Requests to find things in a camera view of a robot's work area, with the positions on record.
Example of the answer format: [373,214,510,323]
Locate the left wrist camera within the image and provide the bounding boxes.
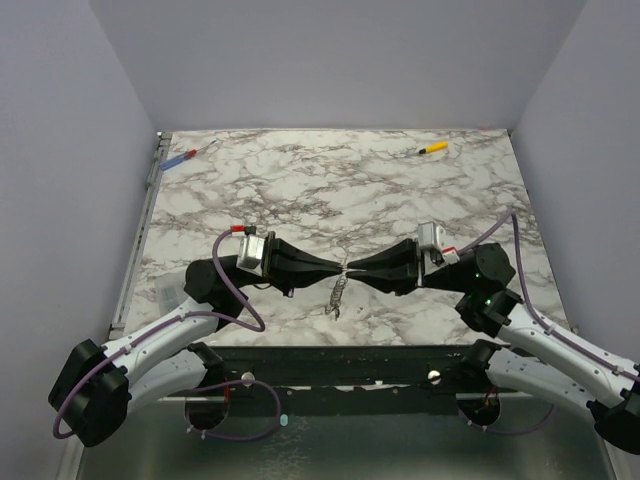
[236,226,266,276]

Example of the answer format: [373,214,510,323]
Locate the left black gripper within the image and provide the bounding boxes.
[235,231,342,297]

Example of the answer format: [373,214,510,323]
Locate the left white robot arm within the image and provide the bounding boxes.
[48,225,343,447]

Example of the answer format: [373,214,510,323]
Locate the metal carabiner with key rings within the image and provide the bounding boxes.
[324,250,349,321]

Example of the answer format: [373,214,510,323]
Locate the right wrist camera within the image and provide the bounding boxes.
[417,222,460,267]

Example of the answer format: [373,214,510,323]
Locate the yellow screwdriver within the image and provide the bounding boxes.
[418,141,448,155]

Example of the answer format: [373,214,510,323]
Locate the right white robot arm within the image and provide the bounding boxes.
[347,240,639,454]

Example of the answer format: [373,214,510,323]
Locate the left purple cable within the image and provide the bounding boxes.
[53,227,282,442]

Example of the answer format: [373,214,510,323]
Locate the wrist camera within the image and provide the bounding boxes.
[417,222,460,267]
[236,226,266,276]

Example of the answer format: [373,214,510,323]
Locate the blue red screwdriver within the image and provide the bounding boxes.
[159,140,216,172]

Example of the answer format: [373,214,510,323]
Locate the black mounting rail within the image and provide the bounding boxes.
[187,340,503,417]

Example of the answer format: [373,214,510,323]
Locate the aluminium side rail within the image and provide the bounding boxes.
[107,131,173,340]

